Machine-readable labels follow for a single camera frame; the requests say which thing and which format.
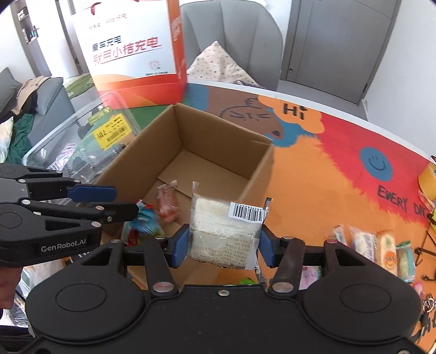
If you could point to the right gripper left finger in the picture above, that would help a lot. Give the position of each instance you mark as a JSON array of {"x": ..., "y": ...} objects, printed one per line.
[{"x": 106, "y": 291}]

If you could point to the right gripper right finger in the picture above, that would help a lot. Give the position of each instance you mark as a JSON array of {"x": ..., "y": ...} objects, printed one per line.
[{"x": 356, "y": 300}]

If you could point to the purple snack packet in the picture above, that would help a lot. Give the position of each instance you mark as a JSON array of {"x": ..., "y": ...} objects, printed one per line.
[{"x": 309, "y": 275}]

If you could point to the orange cake snack packet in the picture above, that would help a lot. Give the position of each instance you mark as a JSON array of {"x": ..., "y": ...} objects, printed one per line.
[{"x": 386, "y": 254}]

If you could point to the blue snack packet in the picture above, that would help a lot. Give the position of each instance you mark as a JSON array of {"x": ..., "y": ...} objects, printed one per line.
[{"x": 147, "y": 223}]

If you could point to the red striped snack packet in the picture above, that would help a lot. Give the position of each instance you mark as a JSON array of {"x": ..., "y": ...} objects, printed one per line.
[{"x": 168, "y": 207}]

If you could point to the white cracker snack packet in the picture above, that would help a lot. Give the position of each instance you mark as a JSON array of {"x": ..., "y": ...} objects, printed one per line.
[{"x": 224, "y": 233}]

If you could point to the long white bread packet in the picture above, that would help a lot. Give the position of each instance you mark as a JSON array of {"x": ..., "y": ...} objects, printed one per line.
[{"x": 364, "y": 243}]

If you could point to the green snack packet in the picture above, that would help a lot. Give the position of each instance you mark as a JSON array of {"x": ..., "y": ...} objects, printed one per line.
[{"x": 248, "y": 281}]

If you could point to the left hand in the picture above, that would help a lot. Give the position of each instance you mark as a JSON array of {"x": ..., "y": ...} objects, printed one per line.
[{"x": 9, "y": 278}]

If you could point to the clear plastic clamshell container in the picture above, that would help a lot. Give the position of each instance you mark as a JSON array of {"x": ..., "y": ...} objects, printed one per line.
[{"x": 85, "y": 144}]

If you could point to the grey sofa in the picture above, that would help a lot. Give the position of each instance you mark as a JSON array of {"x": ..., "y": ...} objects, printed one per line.
[{"x": 29, "y": 111}]

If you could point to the colourful cartoon table mat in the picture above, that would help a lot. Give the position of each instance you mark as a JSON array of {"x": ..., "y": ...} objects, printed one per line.
[{"x": 329, "y": 169}]

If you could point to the yellow tape roll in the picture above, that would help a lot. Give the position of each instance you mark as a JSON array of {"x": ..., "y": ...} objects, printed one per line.
[{"x": 427, "y": 181}]

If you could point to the brown cardboard box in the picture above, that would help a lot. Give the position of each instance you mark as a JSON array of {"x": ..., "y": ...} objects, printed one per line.
[{"x": 229, "y": 162}]

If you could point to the white orange paper bag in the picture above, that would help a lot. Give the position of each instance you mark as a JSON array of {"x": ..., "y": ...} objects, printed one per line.
[{"x": 134, "y": 48}]

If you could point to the dotted cushion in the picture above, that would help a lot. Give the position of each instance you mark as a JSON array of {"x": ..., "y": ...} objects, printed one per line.
[{"x": 215, "y": 64}]

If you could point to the grey door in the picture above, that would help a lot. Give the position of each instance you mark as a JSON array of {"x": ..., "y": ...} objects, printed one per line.
[{"x": 336, "y": 46}]

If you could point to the grey chair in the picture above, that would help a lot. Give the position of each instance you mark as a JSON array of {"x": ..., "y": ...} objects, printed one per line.
[{"x": 244, "y": 29}]

